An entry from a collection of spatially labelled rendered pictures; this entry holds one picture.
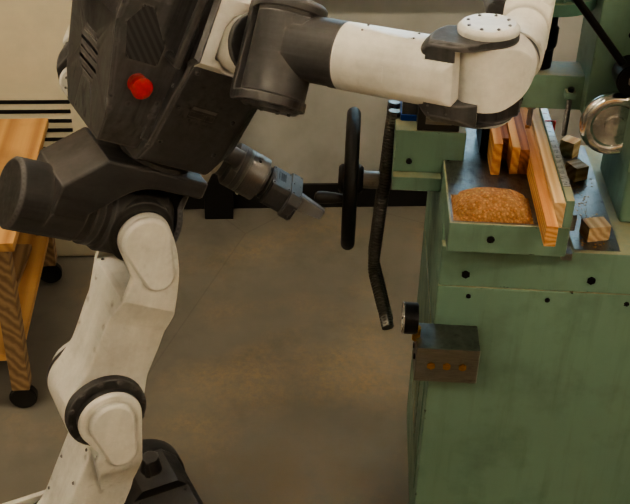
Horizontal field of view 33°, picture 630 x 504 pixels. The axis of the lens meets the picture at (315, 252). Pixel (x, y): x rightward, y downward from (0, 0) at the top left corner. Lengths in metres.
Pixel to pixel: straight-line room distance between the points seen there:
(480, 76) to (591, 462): 1.20
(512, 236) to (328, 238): 1.64
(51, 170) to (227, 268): 1.72
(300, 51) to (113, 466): 0.87
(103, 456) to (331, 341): 1.25
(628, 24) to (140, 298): 0.98
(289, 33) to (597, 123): 0.75
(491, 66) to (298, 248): 2.13
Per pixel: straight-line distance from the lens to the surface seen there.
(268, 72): 1.43
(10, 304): 2.67
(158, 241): 1.70
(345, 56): 1.39
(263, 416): 2.79
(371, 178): 2.15
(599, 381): 2.22
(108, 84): 1.54
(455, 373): 2.07
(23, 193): 1.63
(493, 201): 1.89
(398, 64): 1.36
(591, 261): 2.04
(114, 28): 1.51
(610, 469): 2.39
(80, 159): 1.66
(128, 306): 1.76
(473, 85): 1.37
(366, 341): 3.04
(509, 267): 2.03
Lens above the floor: 1.87
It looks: 33 degrees down
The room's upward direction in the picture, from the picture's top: 2 degrees clockwise
